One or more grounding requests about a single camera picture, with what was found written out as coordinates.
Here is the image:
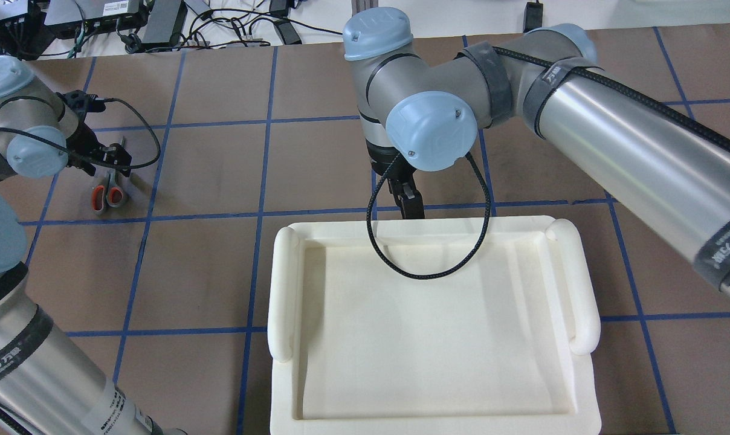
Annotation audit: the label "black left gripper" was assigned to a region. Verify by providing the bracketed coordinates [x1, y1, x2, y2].
[56, 91, 131, 166]

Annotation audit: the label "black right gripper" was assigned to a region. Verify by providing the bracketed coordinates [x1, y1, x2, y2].
[367, 141, 425, 219]

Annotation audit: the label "grey orange handled scissors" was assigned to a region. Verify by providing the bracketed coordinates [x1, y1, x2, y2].
[89, 168, 129, 215]

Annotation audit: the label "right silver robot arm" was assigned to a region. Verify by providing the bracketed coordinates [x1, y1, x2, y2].
[342, 7, 730, 296]

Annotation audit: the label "white plastic tray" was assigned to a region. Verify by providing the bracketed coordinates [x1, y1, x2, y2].
[266, 216, 602, 434]

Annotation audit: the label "black power brick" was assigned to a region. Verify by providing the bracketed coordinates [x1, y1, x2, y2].
[272, 19, 303, 46]

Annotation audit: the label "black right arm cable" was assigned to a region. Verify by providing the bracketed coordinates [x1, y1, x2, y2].
[367, 45, 730, 280]

